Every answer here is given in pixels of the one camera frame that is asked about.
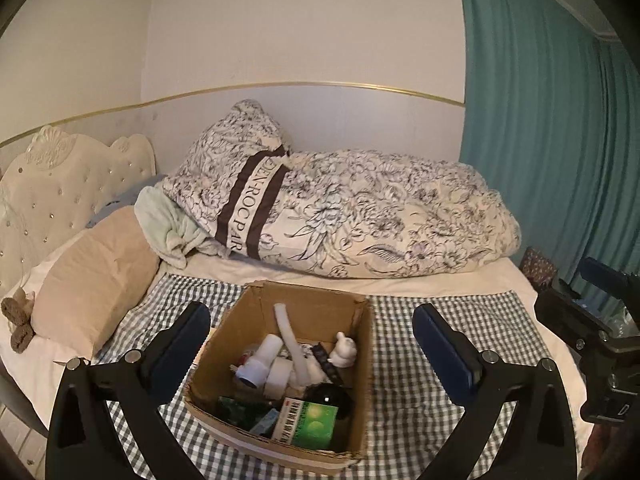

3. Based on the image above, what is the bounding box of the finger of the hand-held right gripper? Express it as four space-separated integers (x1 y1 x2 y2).
534 284 608 343
582 257 640 302

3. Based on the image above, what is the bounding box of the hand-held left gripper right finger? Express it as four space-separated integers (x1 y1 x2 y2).
413 303 582 480

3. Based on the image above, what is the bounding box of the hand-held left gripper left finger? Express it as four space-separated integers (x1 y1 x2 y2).
45 301 212 480

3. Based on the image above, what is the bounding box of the brown cardboard box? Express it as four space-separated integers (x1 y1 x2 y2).
182 280 376 477

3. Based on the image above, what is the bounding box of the white plastic bottle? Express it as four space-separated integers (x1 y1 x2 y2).
235 334 283 391

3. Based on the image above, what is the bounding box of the green snack packet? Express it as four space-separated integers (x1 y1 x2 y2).
216 395 273 431

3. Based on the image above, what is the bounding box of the beige tape roll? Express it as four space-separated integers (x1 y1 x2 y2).
263 357 297 401

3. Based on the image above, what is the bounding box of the white plush toy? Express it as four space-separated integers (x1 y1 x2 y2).
327 331 358 368

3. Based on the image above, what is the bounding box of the white bent tube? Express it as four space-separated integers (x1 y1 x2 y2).
272 301 311 390

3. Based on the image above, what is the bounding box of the black ribbed item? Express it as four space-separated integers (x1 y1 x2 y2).
312 342 346 386

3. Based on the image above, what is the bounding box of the black round device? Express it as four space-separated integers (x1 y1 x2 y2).
305 382 356 418

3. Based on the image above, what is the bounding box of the green medicine box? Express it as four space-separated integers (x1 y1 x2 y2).
272 397 340 452

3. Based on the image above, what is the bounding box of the person's right forearm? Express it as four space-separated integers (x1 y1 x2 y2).
582 425 640 480

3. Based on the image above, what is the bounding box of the dark patterned box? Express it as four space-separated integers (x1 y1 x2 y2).
520 246 558 291

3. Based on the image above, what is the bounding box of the clear water bottle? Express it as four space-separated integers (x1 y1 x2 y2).
605 307 638 338

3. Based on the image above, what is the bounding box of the checkered cloth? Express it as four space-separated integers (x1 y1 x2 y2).
95 272 557 480

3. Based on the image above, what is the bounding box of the beige pillow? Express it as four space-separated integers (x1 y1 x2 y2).
31 206 161 361

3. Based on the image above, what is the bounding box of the light green towel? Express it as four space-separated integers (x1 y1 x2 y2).
135 185 213 268

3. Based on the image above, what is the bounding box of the floral patterned duvet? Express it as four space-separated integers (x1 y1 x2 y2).
250 147 523 280

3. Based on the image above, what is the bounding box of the bed with cream sheet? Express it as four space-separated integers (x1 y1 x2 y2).
0 240 591 480

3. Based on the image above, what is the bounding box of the blue grey pillow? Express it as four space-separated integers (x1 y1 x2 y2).
85 174 168 228

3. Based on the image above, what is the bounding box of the floral pillow with dark stripe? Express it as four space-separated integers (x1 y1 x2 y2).
162 100 293 261

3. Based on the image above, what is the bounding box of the teal curtain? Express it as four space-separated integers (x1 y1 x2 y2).
456 0 640 321

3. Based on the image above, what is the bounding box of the brown knitted toy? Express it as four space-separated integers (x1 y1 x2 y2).
0 287 37 353

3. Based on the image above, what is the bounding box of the white tufted headboard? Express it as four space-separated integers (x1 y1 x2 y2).
0 126 157 291

